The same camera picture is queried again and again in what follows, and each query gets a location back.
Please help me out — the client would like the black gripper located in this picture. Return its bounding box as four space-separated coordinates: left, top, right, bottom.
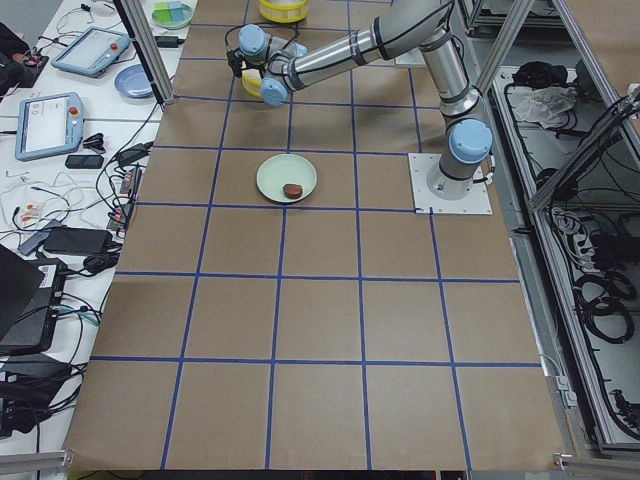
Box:
226 48 245 76

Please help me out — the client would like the yellow steamer basket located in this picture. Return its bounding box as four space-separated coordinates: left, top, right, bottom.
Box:
258 0 310 24
241 69 262 99

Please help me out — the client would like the brown steamed bun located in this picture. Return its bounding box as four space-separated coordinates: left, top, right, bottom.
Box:
282 183 304 200

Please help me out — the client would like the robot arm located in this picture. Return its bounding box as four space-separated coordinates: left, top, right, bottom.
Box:
226 1 493 182

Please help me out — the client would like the black power adapter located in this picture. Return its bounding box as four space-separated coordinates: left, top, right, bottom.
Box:
154 35 185 49

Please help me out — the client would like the clear green bowl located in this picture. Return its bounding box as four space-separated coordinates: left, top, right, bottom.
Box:
151 1 194 30

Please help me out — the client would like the blue sponge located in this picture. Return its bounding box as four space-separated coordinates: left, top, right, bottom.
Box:
168 2 185 22

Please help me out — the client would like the green sponge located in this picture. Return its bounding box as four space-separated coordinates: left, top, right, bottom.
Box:
152 3 171 26

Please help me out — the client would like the blue plate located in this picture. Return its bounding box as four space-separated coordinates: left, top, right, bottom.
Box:
114 64 154 99

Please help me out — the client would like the pale green plate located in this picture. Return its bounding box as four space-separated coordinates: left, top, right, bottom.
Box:
256 154 318 203

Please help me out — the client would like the blue teach pendant far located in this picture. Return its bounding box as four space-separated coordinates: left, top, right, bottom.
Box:
52 27 131 78

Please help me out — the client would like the blue teach pendant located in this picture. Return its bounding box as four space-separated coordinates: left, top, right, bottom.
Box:
15 92 84 162
52 27 131 78

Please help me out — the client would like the blue teach pendant near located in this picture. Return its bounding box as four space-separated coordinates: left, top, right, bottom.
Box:
15 92 84 162

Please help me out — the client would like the black laptop charger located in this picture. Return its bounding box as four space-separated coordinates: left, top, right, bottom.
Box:
43 227 112 255

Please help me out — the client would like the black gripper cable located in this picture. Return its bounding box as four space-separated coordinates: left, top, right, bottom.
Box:
223 24 301 56

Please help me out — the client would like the aluminium frame post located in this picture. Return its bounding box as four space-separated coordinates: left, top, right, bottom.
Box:
114 0 175 108

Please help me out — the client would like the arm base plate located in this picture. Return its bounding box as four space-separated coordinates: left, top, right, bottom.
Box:
408 153 493 216

